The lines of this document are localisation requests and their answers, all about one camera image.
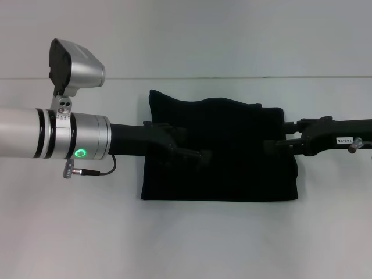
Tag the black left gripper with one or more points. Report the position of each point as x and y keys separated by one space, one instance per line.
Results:
x=130 y=139

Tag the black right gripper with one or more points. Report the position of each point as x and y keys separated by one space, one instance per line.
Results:
x=334 y=136

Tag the black shirt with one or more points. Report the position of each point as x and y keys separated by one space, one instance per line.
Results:
x=226 y=174

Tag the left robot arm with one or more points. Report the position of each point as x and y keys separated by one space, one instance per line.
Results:
x=43 y=132

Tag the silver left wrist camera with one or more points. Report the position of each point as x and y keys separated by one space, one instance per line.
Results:
x=78 y=67

